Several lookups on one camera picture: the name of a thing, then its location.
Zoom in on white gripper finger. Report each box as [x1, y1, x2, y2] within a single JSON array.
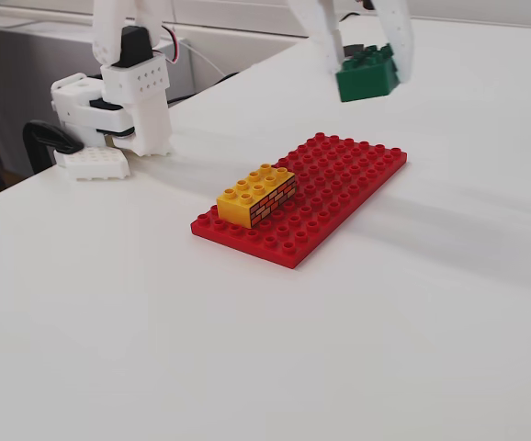
[[288, 0, 344, 74], [375, 0, 414, 85]]

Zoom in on large green lego brick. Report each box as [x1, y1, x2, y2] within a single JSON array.
[[334, 43, 402, 103]]

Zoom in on red lego baseplate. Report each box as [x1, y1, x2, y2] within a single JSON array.
[[190, 131, 409, 270]]

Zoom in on yellow lego brick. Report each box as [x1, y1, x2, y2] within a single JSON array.
[[215, 164, 298, 230]]

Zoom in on black table clamp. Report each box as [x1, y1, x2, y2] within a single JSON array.
[[21, 119, 85, 178]]

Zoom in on red white motor cable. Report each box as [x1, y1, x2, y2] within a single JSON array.
[[161, 26, 185, 64]]

